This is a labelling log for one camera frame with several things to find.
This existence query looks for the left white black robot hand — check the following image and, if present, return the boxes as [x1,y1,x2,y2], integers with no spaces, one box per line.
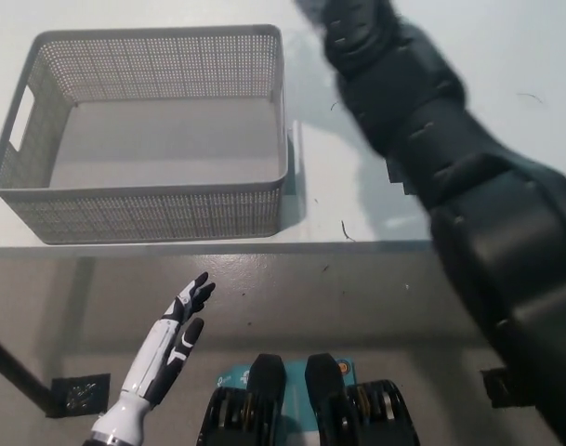
[121,271,217,411]

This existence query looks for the black table leg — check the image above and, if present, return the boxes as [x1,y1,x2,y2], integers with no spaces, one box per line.
[0,328,56,415]

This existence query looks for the grey perforated plastic basket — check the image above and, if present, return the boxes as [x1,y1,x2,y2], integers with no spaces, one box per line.
[0,24,305,246]

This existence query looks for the black tape patch on table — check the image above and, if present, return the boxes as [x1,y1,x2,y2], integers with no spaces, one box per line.
[387,156,423,197]

